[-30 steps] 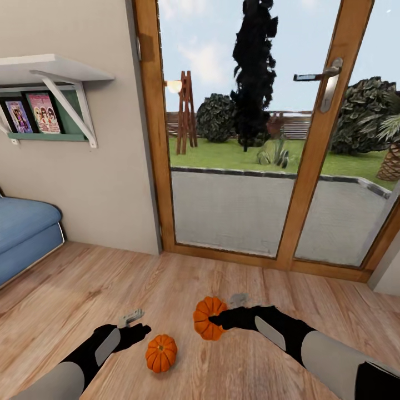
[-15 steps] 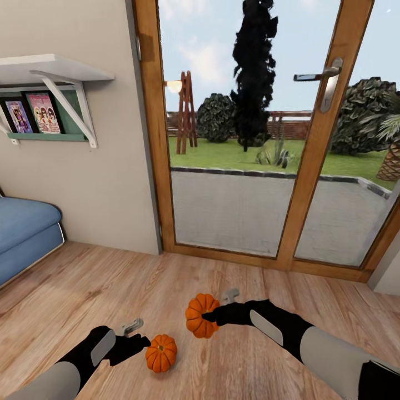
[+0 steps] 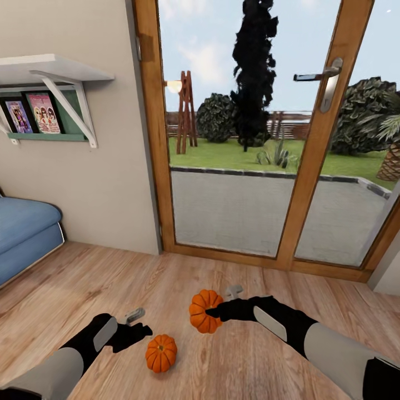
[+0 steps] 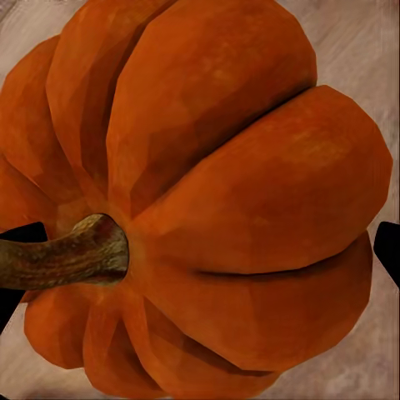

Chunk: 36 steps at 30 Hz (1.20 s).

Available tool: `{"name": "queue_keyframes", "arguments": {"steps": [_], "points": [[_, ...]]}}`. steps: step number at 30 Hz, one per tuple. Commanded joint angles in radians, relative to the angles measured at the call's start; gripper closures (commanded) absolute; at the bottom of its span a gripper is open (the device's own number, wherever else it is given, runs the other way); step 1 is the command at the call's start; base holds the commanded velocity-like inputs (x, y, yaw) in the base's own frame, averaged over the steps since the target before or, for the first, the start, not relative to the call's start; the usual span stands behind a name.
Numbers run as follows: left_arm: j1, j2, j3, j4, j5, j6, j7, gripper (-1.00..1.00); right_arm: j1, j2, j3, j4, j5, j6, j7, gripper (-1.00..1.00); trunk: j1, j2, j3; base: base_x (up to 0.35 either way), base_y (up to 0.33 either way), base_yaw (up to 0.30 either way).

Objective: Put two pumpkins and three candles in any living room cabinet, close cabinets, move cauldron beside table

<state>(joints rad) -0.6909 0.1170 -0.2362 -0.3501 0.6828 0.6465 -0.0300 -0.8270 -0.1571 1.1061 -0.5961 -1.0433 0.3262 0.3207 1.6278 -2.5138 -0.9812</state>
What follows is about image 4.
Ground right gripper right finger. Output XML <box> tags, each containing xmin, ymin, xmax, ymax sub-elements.
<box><xmin>373</xmin><ymin>221</ymin><xmax>400</xmax><ymax>289</ymax></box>

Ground pumpkin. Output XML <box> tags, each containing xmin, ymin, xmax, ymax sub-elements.
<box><xmin>0</xmin><ymin>0</ymin><xmax>393</xmax><ymax>400</ymax></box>

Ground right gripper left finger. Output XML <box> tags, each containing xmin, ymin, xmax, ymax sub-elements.
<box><xmin>0</xmin><ymin>222</ymin><xmax>48</xmax><ymax>334</ymax></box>

